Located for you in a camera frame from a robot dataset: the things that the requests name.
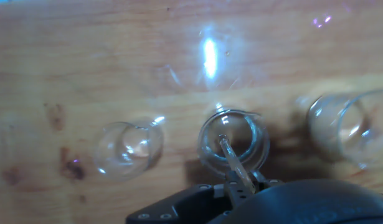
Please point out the small empty glass beaker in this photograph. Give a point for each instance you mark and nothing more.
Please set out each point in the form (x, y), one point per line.
(125, 149)

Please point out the glossy wooden board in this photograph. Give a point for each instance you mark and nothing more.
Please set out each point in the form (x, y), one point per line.
(85, 62)

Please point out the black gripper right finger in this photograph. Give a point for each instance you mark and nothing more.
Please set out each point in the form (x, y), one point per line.
(264, 184)

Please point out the clear glass stirring rod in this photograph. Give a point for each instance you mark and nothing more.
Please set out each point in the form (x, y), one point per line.
(233, 158)

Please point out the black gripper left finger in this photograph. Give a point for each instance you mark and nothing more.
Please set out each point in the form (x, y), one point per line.
(239, 193)

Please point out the medium glass beaker with water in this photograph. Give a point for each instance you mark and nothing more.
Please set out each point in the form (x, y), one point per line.
(256, 143)

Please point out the large glass beaker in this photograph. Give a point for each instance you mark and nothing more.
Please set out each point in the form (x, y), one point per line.
(343, 127)

